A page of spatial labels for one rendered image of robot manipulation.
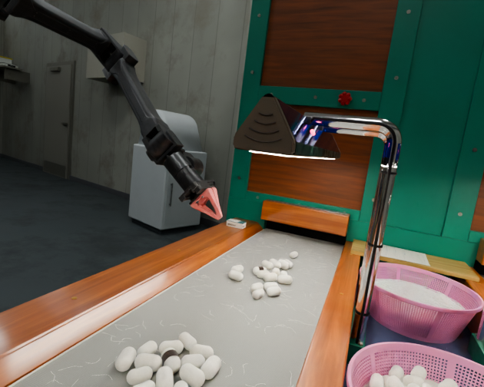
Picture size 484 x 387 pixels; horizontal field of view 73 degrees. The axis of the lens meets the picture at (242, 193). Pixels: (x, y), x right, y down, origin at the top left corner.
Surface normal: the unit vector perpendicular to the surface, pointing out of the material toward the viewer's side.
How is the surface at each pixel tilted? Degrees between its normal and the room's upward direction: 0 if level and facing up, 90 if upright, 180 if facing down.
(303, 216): 90
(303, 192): 90
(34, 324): 0
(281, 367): 0
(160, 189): 90
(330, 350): 0
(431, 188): 90
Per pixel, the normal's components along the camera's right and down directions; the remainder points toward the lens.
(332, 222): -0.37, 0.09
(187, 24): -0.60, 0.04
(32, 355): 0.74, -0.58
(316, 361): 0.12, -0.98
